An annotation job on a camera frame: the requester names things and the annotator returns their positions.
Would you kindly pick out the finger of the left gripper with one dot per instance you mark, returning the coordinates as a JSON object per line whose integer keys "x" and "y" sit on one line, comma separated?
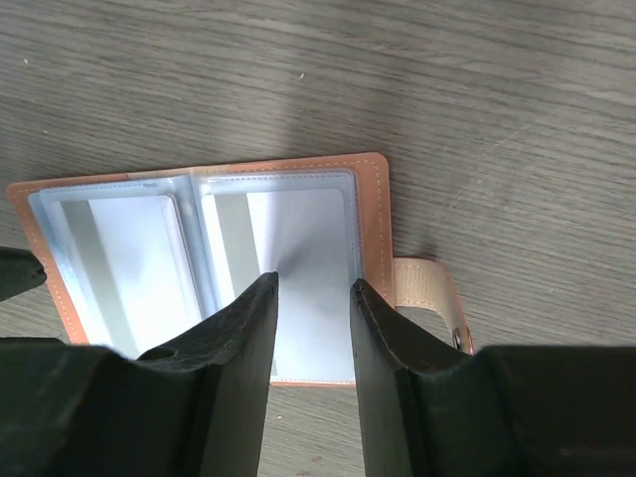
{"x": 20, "y": 271}

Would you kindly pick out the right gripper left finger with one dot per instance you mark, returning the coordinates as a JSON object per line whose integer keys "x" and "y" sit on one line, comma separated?
{"x": 193, "y": 406}

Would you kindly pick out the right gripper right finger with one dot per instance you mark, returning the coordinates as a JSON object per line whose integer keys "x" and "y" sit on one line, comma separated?
{"x": 427, "y": 409}

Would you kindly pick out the tan leather card holder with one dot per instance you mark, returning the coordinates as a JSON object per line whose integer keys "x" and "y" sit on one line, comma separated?
{"x": 362, "y": 178}

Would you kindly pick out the white card with black stripe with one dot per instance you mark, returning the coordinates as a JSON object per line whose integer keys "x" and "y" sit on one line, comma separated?
{"x": 302, "y": 236}

